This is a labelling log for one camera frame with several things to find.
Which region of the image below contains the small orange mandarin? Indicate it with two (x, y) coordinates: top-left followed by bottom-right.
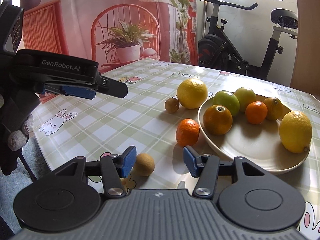
(176, 119), (200, 147)

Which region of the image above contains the large yellow orange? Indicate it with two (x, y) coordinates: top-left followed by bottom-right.
(177, 78), (208, 109)

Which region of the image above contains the grey gloved left hand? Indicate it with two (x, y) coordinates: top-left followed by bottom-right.
(1, 90), (40, 176)

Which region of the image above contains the small tan round fruit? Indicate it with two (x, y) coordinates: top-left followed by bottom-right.
(133, 153), (155, 177)

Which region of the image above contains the dark orange with stem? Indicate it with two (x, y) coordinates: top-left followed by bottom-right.
(203, 105), (233, 135)

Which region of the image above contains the green plaid tablecloth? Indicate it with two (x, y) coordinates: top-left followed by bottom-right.
(34, 59), (319, 239)

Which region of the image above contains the small brown kiwi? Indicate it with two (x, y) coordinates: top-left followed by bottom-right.
(164, 98), (180, 113)

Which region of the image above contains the printed chair backdrop curtain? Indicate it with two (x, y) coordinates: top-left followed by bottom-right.
(20, 0), (198, 72)

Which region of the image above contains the green apple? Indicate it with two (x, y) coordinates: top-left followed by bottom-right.
(213, 90), (240, 117)

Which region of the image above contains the small tangerine on plate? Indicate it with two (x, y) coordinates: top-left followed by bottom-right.
(245, 101), (268, 125)

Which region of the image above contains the yellow-green apple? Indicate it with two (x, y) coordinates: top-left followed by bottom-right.
(234, 87), (257, 113)

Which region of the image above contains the brownish orange on plate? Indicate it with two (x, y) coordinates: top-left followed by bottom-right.
(264, 96), (283, 121)

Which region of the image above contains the yellow lemon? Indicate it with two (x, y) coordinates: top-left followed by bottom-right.
(279, 111), (312, 153)

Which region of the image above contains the black exercise bike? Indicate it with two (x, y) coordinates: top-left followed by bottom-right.
(198, 0), (298, 80)

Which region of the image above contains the brown wooden door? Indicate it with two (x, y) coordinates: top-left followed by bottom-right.
(290, 0), (319, 96)

